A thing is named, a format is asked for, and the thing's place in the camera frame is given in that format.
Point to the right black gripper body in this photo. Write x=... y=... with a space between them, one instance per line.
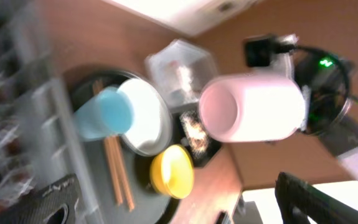
x=323 y=86

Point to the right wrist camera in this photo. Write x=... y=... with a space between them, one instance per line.
x=260 y=51

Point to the golden brown food scraps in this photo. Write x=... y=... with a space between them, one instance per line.
x=196 y=136

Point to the white ceramic plate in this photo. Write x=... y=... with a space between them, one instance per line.
x=151 y=131

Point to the grey plastic dishwasher rack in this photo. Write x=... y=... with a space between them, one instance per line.
x=38 y=143

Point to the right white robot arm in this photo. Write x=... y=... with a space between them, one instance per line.
x=341 y=139

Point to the left wooden chopstick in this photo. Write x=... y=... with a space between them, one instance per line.
x=113 y=171

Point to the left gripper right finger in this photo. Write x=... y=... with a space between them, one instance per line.
x=299 y=201

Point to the pink plastic cup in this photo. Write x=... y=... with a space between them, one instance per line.
x=254 y=108

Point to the light blue plastic cup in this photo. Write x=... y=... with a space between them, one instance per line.
x=108 y=113

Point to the right wooden chopstick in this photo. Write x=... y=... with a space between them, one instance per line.
x=122 y=175

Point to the yellow bowl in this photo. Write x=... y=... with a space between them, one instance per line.
x=172 y=172

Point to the black rectangular waste tray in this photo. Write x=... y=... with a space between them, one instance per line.
x=179 y=137

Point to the clear plastic waste bin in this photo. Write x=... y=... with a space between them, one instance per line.
x=180 y=71

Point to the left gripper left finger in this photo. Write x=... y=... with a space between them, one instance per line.
x=55 y=203

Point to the wooden chopstick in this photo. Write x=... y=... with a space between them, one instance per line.
x=113 y=171
x=122 y=175

